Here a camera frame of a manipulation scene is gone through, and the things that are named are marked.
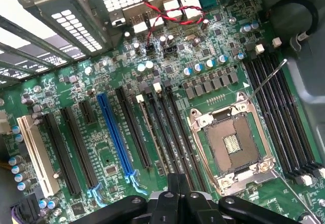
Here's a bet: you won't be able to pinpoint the black RAM slot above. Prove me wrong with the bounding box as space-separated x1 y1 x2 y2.
144 85 183 176
164 80 208 193
153 81 196 191
136 94 170 178
260 55 319 178
251 57 312 184
269 52 325 171
242 60 303 184

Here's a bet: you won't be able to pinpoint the black power plug purple wires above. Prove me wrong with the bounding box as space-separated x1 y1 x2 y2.
10 193 43 224

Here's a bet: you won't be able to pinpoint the open grey PC case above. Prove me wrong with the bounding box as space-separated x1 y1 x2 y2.
0 0 325 224

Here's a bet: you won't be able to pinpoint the short black expansion slot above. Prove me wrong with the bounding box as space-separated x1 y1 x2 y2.
78 100 96 125

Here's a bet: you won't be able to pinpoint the red black twisted wire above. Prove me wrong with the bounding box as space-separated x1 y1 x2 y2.
118 0 207 47

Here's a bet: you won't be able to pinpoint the white expansion slot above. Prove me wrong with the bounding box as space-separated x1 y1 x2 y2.
16 115 61 197

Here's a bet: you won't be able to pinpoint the blue expansion slot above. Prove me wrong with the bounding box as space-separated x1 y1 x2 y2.
96 93 148 196

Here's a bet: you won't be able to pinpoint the black looped wire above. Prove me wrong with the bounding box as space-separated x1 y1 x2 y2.
268 0 319 54

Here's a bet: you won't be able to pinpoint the long black expansion slot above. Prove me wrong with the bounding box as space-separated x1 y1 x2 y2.
42 113 81 196
114 86 153 169
60 107 106 207

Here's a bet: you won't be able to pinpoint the silver CPU socket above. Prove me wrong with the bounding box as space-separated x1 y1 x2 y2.
189 91 276 197

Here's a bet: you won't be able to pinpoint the thin metal locking lever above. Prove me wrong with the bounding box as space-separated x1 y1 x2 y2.
247 58 289 102
274 170 318 219

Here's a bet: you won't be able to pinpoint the green motherboard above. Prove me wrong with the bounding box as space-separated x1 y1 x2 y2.
0 0 325 224

